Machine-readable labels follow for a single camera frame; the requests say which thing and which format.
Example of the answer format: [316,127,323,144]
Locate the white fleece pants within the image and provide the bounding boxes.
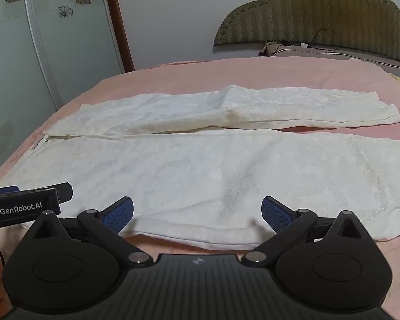
[0,85,400,250]

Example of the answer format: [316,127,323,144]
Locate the glass wardrobe door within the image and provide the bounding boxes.
[0,0,124,167]

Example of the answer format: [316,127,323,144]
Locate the pink bed blanket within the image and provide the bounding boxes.
[0,56,400,319]

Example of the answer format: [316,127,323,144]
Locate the brown pillow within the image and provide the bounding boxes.
[258,41,400,74]

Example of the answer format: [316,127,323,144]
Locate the olive upholstered headboard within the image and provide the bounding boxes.
[214,0,400,60]

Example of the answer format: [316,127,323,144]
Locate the brown wooden door frame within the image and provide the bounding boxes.
[106,0,135,73]

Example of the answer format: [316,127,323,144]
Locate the black charging cable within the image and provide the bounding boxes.
[279,27,341,54]

